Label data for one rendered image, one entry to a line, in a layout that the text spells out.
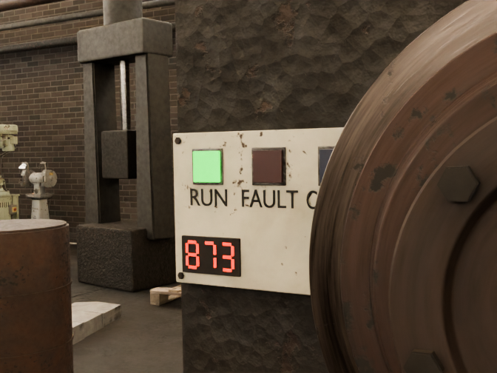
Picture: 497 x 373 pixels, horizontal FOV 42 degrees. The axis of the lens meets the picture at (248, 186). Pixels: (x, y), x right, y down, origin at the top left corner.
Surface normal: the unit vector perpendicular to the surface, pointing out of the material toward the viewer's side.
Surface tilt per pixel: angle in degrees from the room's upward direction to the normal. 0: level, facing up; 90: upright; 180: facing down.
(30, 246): 90
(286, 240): 90
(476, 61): 90
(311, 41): 90
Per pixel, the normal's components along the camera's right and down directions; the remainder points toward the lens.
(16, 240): 0.49, 0.04
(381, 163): -0.49, 0.05
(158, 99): 0.77, 0.00
